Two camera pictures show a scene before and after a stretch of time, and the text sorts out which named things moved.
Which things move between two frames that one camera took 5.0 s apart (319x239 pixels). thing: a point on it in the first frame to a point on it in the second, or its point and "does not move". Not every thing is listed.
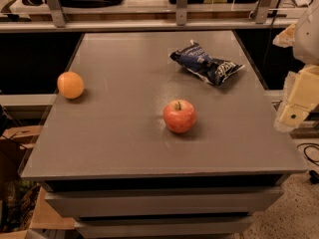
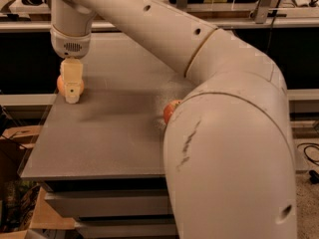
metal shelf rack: x=105 y=8 does not move
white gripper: x=308 y=37 to x=70 y=44
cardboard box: x=15 y=141 does not move
